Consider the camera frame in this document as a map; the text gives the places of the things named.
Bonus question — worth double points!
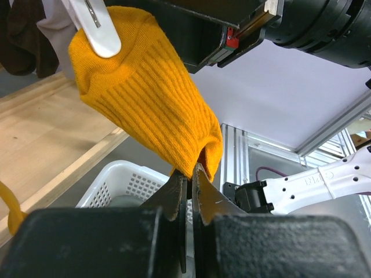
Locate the white clothes peg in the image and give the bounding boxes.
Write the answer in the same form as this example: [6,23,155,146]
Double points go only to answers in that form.
[62,0,122,58]

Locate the dark brown sock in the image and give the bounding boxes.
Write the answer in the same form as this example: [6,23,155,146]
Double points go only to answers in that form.
[1,1,59,78]

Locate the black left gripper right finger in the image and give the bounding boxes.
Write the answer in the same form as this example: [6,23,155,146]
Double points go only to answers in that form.
[191,163,246,277]

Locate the wooden drying rack frame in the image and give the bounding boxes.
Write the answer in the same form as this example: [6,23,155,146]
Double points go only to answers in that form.
[0,71,131,241]

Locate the mustard yellow sock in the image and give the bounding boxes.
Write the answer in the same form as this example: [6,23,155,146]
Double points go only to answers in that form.
[68,6,223,180]
[1,182,28,236]

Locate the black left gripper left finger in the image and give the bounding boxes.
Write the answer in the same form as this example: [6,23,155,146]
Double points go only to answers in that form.
[141,170,188,274]

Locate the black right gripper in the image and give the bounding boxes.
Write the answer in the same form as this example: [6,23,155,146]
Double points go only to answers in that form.
[105,0,283,74]

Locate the white perforated laundry basket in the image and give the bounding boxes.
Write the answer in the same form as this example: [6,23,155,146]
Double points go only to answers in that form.
[75,160,195,224]

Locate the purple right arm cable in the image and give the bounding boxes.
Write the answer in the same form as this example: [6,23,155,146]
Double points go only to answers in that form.
[256,166,286,182]

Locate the grey sock red stripes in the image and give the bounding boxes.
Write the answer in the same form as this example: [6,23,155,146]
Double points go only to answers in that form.
[37,15,77,79]

